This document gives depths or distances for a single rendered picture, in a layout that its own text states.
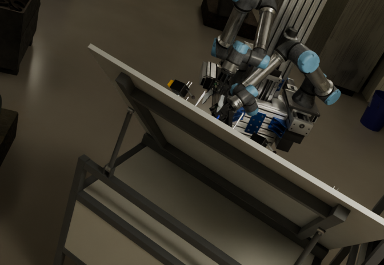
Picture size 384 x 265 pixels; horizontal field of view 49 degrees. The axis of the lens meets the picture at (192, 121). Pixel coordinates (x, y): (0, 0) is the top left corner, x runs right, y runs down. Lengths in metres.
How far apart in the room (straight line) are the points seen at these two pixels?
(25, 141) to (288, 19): 2.21
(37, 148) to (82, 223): 1.47
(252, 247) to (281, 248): 0.17
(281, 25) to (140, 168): 1.28
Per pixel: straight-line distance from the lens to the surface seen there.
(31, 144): 3.56
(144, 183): 2.22
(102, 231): 2.10
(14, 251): 2.85
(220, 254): 1.78
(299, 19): 2.80
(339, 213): 1.38
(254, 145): 1.33
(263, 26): 2.30
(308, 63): 2.36
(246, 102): 2.29
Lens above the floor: 2.26
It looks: 31 degrees down
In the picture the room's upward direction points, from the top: 22 degrees clockwise
